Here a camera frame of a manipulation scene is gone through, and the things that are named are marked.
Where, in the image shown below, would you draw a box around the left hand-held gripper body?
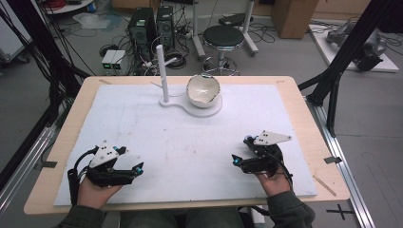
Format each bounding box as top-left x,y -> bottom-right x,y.
85,141 -> 136,188

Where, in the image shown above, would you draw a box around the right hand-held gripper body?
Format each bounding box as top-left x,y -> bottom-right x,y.
240,130 -> 293,176

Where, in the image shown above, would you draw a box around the white stand with pole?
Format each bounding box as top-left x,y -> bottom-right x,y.
150,44 -> 223,119

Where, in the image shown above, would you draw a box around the person's right hand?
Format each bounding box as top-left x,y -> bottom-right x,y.
255,165 -> 293,198

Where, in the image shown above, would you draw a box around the person's left hand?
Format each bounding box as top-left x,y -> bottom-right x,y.
77,175 -> 124,210

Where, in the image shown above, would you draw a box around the white foam mat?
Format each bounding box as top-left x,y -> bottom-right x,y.
53,84 -> 318,207

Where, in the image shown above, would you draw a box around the person's legs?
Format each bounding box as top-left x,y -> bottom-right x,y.
119,207 -> 245,228

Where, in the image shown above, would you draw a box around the thin wooden stick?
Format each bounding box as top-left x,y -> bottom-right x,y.
312,174 -> 337,198

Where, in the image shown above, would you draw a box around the white bowl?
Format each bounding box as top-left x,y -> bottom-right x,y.
185,73 -> 221,109

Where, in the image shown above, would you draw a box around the grey power supply box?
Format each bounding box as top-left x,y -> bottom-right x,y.
110,49 -> 127,71
101,49 -> 118,71

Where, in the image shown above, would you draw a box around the white metal stand leg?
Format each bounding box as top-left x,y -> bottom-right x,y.
191,0 -> 207,60
241,0 -> 259,57

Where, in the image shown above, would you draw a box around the black round stool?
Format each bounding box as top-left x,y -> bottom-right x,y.
201,25 -> 246,76

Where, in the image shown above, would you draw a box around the white platform board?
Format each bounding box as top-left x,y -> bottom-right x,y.
308,23 -> 400,73

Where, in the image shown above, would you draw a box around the large black computer tower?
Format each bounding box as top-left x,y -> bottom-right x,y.
126,7 -> 158,62

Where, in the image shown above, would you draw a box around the black flat device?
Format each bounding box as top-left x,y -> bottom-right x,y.
218,12 -> 255,28

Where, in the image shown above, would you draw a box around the brown cardboard box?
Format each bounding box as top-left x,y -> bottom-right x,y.
270,0 -> 320,40

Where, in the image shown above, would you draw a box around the slim black computer tower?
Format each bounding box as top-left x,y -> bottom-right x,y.
156,5 -> 176,52

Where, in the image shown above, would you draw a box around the clear plastic sheet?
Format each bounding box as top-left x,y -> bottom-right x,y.
72,11 -> 124,31

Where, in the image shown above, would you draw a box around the white round table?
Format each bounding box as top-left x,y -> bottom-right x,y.
40,0 -> 96,15

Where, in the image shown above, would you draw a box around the white cabinet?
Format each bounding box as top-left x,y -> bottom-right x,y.
0,0 -> 33,64

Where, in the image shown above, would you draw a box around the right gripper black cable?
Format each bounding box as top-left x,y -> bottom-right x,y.
265,151 -> 295,191

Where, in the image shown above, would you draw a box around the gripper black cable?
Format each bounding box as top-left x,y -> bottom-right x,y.
67,145 -> 100,207
265,151 -> 295,191

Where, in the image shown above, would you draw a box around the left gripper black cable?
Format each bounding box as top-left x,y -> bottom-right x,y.
67,145 -> 100,207

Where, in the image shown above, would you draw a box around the aluminium rail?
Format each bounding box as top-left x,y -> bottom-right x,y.
0,125 -> 59,217
304,97 -> 376,228

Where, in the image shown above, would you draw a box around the coiled black cable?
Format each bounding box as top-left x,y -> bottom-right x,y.
163,49 -> 188,70

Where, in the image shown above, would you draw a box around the black frame with cables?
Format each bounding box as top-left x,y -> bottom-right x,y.
0,0 -> 91,191

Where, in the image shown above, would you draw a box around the black metal frame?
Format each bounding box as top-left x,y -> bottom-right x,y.
297,0 -> 403,138

